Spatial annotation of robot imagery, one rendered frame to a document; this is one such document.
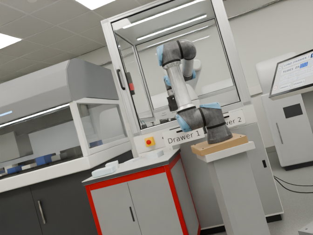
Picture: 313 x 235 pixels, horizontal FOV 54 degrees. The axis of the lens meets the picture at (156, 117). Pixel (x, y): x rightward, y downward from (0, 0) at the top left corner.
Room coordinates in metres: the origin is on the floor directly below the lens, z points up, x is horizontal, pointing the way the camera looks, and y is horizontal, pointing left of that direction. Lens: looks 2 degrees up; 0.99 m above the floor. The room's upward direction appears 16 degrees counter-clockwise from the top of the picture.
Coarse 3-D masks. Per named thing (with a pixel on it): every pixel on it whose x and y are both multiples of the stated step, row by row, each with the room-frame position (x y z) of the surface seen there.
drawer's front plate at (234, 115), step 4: (232, 112) 2.43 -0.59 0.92; (236, 112) 2.43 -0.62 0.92; (240, 112) 2.42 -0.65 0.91; (224, 116) 2.45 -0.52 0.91; (232, 116) 2.44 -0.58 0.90; (236, 116) 2.43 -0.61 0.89; (240, 116) 2.42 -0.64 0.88; (228, 120) 2.44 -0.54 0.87; (232, 120) 2.44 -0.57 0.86; (236, 120) 2.43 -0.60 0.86; (240, 120) 2.43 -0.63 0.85; (244, 120) 2.42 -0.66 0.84; (228, 124) 2.45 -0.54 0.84; (232, 124) 2.44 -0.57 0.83; (236, 124) 2.43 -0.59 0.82
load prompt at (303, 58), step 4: (304, 56) 2.10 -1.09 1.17; (308, 56) 2.07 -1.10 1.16; (312, 56) 2.04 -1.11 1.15; (292, 60) 2.19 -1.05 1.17; (296, 60) 2.15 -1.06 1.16; (300, 60) 2.12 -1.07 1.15; (304, 60) 2.08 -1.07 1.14; (284, 64) 2.24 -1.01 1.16; (288, 64) 2.20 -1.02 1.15; (292, 64) 2.17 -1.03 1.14; (284, 68) 2.22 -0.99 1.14
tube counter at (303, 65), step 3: (312, 60) 2.02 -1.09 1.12; (303, 63) 2.08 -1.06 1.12; (306, 63) 2.05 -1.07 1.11; (309, 63) 2.03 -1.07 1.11; (312, 63) 2.01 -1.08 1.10; (297, 66) 2.12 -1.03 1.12; (300, 66) 2.09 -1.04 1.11; (303, 66) 2.07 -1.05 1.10; (306, 66) 2.04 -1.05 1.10; (294, 69) 2.13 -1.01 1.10
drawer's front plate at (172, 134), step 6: (168, 132) 2.22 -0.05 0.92; (174, 132) 2.21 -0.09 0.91; (180, 132) 2.20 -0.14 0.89; (186, 132) 2.19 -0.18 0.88; (192, 132) 2.19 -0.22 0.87; (198, 132) 2.18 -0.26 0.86; (180, 138) 2.21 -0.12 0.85; (186, 138) 2.20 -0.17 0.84; (192, 138) 2.19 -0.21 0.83; (198, 138) 2.18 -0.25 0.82; (168, 144) 2.22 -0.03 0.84; (174, 144) 2.22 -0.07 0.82
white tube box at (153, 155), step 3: (162, 150) 2.34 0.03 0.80; (150, 153) 2.33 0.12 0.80; (153, 153) 2.28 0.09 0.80; (156, 153) 2.23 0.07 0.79; (159, 153) 2.28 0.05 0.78; (162, 153) 2.32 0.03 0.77; (147, 156) 2.27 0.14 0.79; (150, 156) 2.26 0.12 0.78; (153, 156) 2.25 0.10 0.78; (156, 156) 2.24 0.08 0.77; (159, 156) 2.27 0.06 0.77
